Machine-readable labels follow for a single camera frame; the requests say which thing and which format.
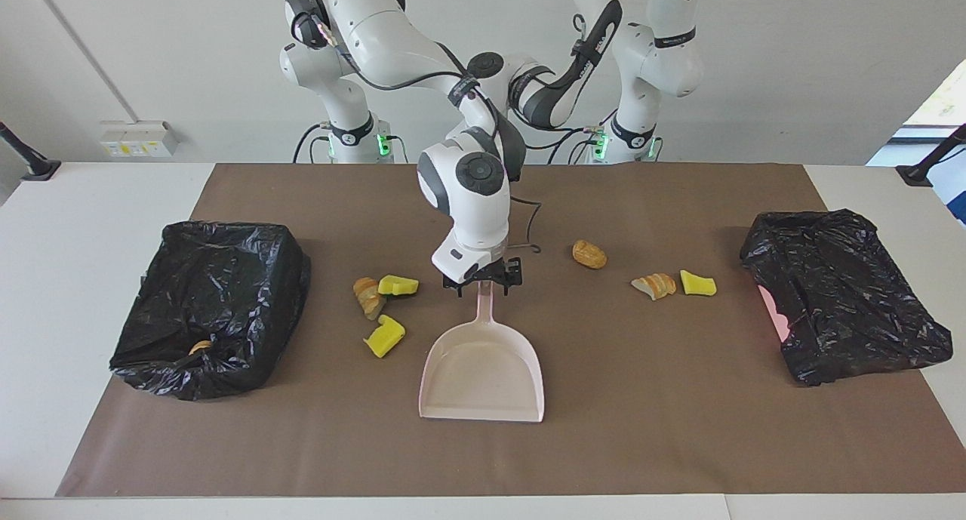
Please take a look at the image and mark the round brown bread roll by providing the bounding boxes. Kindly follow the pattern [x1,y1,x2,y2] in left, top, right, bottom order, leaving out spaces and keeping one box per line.
[572,239,608,270]

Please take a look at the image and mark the sliced bread piece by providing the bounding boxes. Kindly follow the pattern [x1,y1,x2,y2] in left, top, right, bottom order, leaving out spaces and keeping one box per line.
[631,272,678,301]
[352,277,388,322]

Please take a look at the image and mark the pale pink plastic dustpan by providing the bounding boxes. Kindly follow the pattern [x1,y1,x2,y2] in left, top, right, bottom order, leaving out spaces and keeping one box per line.
[419,282,546,423]

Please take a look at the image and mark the open black trash bag bin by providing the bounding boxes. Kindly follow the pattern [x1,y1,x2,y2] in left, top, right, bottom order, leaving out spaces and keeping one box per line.
[109,220,312,402]

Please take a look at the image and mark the pink bin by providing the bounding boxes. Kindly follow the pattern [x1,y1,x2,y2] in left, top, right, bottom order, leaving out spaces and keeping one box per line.
[758,285,789,343]

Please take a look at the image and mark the crumpled black trash bag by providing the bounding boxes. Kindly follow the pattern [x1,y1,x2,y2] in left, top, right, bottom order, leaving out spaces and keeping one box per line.
[740,208,954,387]

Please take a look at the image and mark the brown paper table mat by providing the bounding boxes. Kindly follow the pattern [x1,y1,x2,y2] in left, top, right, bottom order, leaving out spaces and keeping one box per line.
[55,162,966,498]

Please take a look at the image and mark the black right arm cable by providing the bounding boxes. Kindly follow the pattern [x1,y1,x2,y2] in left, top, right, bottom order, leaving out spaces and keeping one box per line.
[298,7,546,254]

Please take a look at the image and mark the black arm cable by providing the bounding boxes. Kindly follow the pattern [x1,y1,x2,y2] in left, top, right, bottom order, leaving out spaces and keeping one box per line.
[521,11,605,152]
[298,7,546,254]

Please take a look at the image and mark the black base power cable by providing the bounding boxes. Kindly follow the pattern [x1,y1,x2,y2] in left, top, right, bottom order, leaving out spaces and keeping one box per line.
[292,122,333,164]
[547,124,605,165]

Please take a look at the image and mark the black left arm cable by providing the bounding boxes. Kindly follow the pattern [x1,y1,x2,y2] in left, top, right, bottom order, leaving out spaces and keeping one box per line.
[521,11,605,152]

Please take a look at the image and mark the white wall socket box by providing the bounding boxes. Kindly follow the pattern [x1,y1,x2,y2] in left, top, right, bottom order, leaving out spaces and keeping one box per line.
[99,120,180,158]

